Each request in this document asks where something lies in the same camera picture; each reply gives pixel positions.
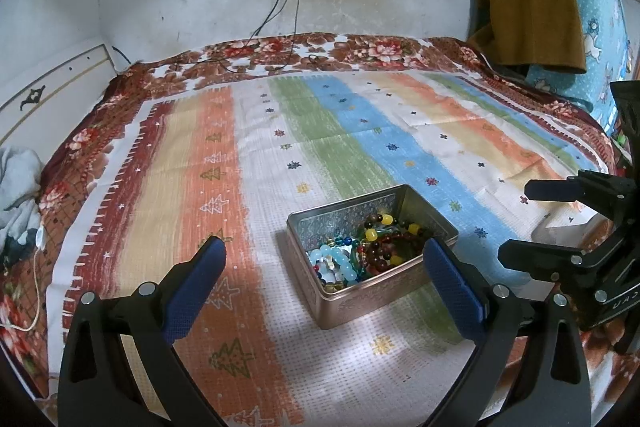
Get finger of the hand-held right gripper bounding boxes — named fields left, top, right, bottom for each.
left=525, top=178, right=584, bottom=204
left=498, top=239, right=581, bottom=283

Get blue dotted quilt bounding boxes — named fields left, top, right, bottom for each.
left=475, top=0, right=632, bottom=132

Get striped printed cloth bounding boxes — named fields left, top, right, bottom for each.
left=47, top=69, right=613, bottom=427

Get red bead bracelet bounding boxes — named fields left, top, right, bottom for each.
left=357, top=232, right=426, bottom=269

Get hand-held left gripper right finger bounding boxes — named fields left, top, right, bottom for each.
left=422, top=238, right=593, bottom=427

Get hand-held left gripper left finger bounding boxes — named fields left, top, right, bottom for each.
left=57, top=236, right=228, bottom=427

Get pale translucent bead bracelet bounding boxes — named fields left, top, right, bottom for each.
left=306, top=244, right=361, bottom=289

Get white cable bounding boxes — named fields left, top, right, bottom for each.
left=0, top=226, right=48, bottom=333

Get grey cloth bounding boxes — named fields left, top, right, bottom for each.
left=0, top=146, right=47, bottom=268

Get green bracelet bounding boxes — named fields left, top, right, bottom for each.
left=350, top=242, right=367, bottom=279

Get white headboard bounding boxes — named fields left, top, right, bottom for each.
left=0, top=43, right=118, bottom=148

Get yellow and dark bead bracelet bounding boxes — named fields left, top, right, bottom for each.
left=362, top=213, right=433, bottom=253

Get metal tin box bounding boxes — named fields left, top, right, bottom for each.
left=286, top=184, right=460, bottom=332

